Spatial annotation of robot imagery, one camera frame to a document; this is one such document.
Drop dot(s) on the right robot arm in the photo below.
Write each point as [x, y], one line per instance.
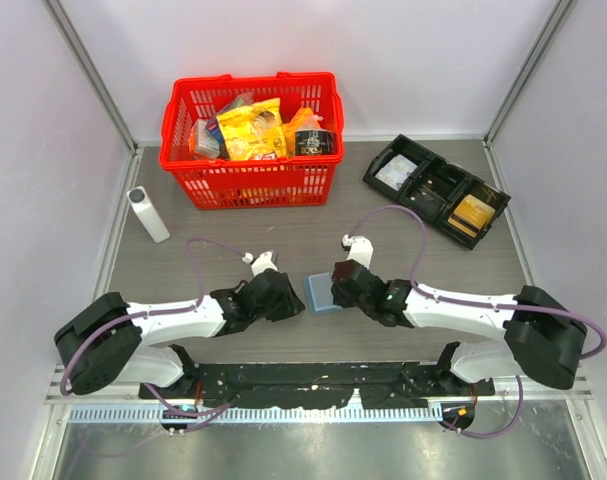
[525, 334]

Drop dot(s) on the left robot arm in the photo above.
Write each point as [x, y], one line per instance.
[112, 340]

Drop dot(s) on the black three-compartment tray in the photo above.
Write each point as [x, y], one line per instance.
[435, 188]

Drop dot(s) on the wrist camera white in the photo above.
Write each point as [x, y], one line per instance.
[358, 248]
[261, 263]

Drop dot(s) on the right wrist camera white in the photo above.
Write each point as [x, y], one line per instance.
[358, 248]

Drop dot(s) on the slotted cable duct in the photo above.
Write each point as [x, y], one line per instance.
[155, 413]

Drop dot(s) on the gold cards stack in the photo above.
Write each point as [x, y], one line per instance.
[471, 215]

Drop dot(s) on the white cards stack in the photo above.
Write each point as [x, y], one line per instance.
[396, 172]

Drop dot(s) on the blue card holder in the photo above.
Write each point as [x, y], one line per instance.
[319, 294]

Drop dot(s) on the grey small box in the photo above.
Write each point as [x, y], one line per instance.
[201, 142]

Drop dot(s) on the white bottle grey cap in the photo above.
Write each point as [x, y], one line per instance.
[147, 214]

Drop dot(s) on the red plastic shopping basket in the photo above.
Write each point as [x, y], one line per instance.
[222, 184]

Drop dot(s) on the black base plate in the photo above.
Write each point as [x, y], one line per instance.
[321, 386]

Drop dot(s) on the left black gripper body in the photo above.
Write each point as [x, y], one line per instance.
[265, 311]

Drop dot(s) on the yellow chips bag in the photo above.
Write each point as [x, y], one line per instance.
[253, 132]

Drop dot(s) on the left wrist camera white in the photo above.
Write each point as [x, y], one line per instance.
[261, 263]

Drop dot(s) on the orange snack bag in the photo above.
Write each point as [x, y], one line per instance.
[303, 119]

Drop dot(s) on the black round tin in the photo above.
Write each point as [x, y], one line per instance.
[314, 142]

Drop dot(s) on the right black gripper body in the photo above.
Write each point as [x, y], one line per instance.
[344, 299]

